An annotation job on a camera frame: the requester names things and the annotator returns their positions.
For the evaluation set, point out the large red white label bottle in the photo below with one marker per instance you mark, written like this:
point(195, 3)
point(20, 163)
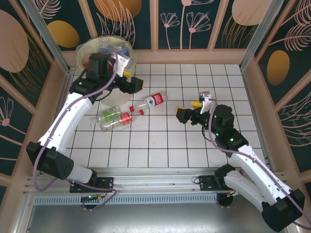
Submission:
point(153, 100)

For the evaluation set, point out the small red label bottle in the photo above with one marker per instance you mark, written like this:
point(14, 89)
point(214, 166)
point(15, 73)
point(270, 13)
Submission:
point(126, 118)

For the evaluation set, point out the green label bottle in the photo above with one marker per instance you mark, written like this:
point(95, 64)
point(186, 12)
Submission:
point(110, 114)

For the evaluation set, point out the crushed clear bottle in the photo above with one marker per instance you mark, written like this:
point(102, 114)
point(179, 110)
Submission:
point(109, 125)

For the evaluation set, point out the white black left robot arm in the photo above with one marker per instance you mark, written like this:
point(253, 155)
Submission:
point(65, 119)

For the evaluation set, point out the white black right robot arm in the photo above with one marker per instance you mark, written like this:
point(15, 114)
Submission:
point(252, 167)

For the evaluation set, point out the pale green bin liner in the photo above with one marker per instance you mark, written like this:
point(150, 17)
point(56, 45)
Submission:
point(80, 58)

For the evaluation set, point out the white ribbed plastic bin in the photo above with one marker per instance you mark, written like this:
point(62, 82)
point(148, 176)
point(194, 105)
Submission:
point(116, 99)

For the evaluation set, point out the grey metal panel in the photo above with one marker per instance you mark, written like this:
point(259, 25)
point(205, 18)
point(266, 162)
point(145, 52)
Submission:
point(145, 218)

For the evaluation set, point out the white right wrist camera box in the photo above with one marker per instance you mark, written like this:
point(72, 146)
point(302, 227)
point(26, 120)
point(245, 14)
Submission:
point(205, 95)

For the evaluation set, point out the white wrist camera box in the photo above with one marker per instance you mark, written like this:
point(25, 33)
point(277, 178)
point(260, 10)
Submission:
point(122, 59)
point(205, 95)

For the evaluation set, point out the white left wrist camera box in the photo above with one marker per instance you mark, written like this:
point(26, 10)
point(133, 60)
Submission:
point(122, 59)

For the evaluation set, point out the aluminium side rail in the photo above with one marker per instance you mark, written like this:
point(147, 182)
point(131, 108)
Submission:
point(247, 85)
point(62, 99)

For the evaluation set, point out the aluminium frame post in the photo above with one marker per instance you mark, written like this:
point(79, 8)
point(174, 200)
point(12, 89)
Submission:
point(259, 36)
point(49, 41)

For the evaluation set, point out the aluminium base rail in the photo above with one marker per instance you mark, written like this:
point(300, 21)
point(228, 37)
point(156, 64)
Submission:
point(155, 180)

